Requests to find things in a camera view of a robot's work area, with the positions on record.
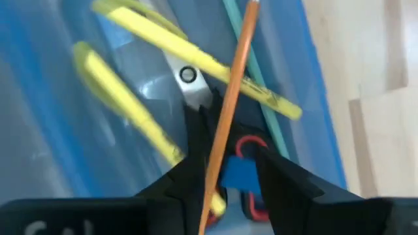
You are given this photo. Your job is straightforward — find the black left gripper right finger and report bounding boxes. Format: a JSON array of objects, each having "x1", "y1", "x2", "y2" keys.
[{"x1": 256, "y1": 146, "x2": 418, "y2": 235}]

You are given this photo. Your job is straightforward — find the blue plastic pencil case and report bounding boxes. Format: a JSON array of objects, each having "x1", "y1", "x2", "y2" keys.
[{"x1": 0, "y1": 0, "x2": 349, "y2": 235}]

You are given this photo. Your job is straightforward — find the black red handled scissors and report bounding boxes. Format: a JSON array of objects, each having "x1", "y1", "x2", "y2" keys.
[{"x1": 163, "y1": 52, "x2": 272, "y2": 229}]

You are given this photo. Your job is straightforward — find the blue binder clip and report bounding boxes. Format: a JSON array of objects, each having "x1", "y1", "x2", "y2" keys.
[{"x1": 220, "y1": 155, "x2": 264, "y2": 196}]

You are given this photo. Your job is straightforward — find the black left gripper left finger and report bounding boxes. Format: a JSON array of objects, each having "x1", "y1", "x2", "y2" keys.
[{"x1": 0, "y1": 156, "x2": 210, "y2": 235}]

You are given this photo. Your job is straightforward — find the orange pencil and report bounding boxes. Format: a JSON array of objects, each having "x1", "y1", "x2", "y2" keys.
[{"x1": 197, "y1": 0, "x2": 262, "y2": 235}]

